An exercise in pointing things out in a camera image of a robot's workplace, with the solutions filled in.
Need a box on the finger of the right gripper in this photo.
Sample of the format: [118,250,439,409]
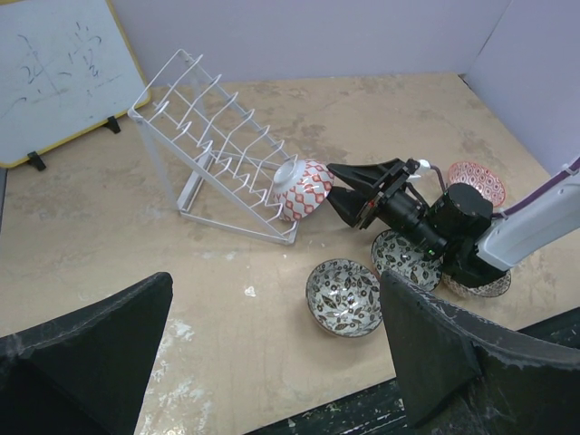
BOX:
[327,188,376,227]
[327,159,399,193]

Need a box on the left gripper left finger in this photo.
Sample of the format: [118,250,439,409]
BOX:
[1,272,173,434]

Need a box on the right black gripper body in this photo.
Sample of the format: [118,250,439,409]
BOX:
[361,159,447,256]

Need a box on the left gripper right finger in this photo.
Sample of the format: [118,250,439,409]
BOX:
[380,272,579,434]

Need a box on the red white patterned bowl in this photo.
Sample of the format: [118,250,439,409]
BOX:
[272,159,334,222]

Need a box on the pink dotted bowl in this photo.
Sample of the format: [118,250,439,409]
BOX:
[448,161,507,208]

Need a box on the brown lattice pattern bowl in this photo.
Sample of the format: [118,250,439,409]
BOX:
[442,271,512,298]

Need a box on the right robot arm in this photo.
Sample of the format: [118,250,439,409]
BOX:
[327,159,579,288]

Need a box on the black floral bowl middle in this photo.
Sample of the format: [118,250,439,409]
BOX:
[371,229,442,292]

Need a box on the black floral bowl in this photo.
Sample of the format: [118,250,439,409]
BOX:
[371,229,442,292]
[305,258,382,338]

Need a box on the black floral bowl left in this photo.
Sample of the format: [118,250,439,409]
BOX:
[305,258,382,338]

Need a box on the yellow framed whiteboard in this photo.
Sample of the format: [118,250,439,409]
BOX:
[1,1,150,168]

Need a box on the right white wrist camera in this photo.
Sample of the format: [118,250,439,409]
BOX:
[411,159,432,178]

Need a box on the black mounting base rail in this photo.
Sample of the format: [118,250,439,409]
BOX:
[253,307,580,435]

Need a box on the white wire dish rack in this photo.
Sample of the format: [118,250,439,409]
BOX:
[128,49,298,246]

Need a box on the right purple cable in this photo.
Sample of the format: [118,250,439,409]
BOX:
[428,156,580,218]

